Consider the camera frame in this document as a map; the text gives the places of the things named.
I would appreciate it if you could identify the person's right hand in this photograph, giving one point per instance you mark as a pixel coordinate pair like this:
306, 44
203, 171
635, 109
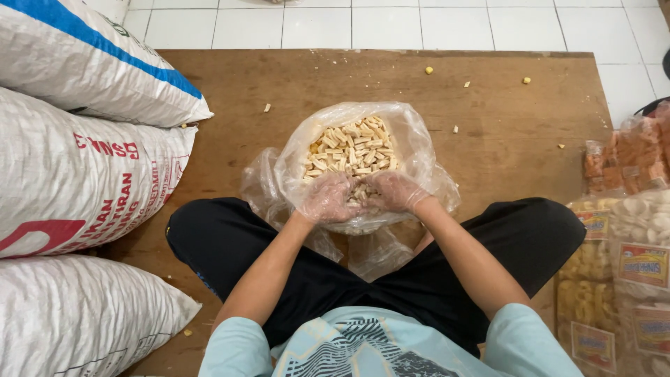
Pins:
398, 192

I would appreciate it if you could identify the person's left hand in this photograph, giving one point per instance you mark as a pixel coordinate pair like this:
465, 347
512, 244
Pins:
327, 199

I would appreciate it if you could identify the person's left fingers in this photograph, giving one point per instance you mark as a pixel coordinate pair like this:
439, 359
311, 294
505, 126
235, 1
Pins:
349, 205

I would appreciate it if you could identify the person's right fingers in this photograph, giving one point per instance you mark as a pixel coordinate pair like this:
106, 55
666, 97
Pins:
378, 189

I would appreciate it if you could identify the beige cracker sticks handful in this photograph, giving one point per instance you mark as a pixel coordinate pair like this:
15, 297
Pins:
361, 195

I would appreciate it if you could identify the heap of beige cracker sticks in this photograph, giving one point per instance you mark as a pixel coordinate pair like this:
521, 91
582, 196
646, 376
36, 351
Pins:
350, 149

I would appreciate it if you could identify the large clear plastic bag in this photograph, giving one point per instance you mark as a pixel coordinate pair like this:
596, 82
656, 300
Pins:
418, 152

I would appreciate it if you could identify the person's black shorts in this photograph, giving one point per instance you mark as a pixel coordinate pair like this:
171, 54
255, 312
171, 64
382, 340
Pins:
220, 235

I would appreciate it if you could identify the person's light blue shirt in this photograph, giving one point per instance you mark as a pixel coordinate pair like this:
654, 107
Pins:
366, 345

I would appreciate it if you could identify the brown wooden board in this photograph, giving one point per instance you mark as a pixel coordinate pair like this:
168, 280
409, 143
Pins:
502, 115

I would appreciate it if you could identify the yellow crackers packet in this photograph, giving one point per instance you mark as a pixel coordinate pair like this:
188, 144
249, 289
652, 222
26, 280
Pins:
583, 293

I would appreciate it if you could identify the orange crackers packet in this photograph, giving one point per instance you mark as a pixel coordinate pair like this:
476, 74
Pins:
636, 154

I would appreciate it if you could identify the white crackers packet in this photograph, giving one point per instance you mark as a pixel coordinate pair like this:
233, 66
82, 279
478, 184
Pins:
646, 230

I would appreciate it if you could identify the white woven sack red print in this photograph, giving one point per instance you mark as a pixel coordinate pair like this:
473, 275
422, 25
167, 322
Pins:
68, 178

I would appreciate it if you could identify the plain white woven sack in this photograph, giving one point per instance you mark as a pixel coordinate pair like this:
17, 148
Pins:
78, 314

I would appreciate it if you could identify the white woven sack blue stripe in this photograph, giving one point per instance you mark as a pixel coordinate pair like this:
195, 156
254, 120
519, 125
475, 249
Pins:
78, 57

